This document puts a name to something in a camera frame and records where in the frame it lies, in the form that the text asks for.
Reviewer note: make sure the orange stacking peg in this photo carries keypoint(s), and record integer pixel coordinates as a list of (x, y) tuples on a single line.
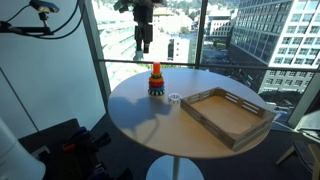
[(156, 67)]

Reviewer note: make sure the black camera on mount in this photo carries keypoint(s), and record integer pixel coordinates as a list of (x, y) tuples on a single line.
[(44, 6)]

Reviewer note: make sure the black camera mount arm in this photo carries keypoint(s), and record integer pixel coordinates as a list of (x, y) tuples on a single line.
[(26, 30)]

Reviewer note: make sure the white cylindrical robot base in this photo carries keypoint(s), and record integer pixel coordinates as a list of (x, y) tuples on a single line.
[(15, 156)]

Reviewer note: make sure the wooden chair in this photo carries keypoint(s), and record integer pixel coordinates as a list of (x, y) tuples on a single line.
[(301, 146)]

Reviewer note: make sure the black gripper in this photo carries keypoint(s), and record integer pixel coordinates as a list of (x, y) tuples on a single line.
[(143, 23)]

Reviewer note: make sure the teal wrist camera box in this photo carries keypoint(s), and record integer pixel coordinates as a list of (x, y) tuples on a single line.
[(120, 5)]

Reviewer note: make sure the wooden slatted tray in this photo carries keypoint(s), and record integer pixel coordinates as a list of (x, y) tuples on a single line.
[(226, 115)]

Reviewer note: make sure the pile of black clamps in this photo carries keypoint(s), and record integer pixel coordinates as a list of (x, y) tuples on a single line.
[(83, 150)]

